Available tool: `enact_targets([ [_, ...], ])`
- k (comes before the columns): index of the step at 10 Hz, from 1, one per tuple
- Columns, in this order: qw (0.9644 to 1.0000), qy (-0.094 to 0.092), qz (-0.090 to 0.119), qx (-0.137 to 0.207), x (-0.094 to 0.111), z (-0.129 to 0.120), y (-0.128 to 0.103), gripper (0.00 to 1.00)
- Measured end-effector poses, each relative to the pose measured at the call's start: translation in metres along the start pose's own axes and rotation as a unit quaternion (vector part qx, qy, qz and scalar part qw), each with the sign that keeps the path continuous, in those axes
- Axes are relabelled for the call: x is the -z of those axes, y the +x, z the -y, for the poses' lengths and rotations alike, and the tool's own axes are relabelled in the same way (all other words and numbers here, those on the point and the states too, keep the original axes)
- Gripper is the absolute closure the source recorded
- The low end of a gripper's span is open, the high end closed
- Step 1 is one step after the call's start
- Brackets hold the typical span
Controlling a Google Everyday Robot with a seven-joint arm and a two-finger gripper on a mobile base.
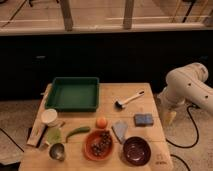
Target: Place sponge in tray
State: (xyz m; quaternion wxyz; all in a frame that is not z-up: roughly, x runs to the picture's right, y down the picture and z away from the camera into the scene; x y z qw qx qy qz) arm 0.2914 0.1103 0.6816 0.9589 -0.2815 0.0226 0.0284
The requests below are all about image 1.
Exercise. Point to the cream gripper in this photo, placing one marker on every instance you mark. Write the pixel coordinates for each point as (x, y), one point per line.
(169, 116)

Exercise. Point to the blue sponge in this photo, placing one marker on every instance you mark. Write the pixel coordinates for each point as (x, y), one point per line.
(143, 120)

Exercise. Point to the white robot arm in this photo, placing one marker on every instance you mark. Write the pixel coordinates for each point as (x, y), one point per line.
(185, 83)

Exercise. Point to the green plastic tray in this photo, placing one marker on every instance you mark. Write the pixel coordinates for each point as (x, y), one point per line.
(74, 94)

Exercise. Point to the dark purple bowl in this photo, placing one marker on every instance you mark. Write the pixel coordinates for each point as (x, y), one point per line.
(136, 151)

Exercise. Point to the grey blue cloth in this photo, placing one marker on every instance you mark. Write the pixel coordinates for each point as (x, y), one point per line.
(119, 128)

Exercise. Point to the orange fruit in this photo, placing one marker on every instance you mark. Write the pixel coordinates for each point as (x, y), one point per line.
(101, 122)

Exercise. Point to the orange bowl with grapes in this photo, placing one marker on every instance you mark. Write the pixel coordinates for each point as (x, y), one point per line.
(98, 145)

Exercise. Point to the green chili pepper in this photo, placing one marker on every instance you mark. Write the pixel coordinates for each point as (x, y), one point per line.
(83, 129)

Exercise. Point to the light green object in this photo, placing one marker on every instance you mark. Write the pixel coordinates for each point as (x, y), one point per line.
(53, 136)

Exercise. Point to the small metal cup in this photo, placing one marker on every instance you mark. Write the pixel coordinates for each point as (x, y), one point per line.
(57, 152)

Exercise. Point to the white cup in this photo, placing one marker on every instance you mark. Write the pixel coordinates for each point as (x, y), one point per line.
(49, 117)

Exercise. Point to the wooden block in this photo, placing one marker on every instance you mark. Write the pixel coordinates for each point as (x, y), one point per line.
(36, 134)

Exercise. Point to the white handled black brush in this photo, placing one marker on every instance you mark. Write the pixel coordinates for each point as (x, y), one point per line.
(122, 103)

